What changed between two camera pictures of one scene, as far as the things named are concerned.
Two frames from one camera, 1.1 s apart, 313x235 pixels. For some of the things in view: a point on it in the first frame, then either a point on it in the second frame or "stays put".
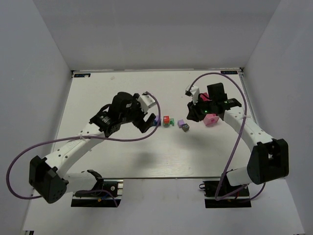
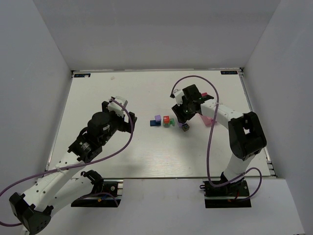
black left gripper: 140,117 to 120,121
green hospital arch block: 171,122 stays put
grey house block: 186,127 stays put
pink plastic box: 211,119 stays put
